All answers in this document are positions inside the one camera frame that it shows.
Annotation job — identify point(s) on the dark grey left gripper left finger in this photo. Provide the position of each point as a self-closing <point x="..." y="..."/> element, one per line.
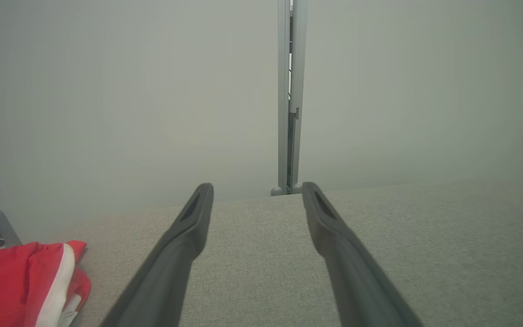
<point x="166" y="281"/>

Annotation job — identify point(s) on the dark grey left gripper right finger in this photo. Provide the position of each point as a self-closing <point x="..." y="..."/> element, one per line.
<point x="357" y="286"/>

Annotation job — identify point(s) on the red garment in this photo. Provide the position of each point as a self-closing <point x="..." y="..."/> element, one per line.
<point x="12" y="286"/>

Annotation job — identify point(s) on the grey fabric sofa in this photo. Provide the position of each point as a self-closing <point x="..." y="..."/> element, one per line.
<point x="261" y="254"/>

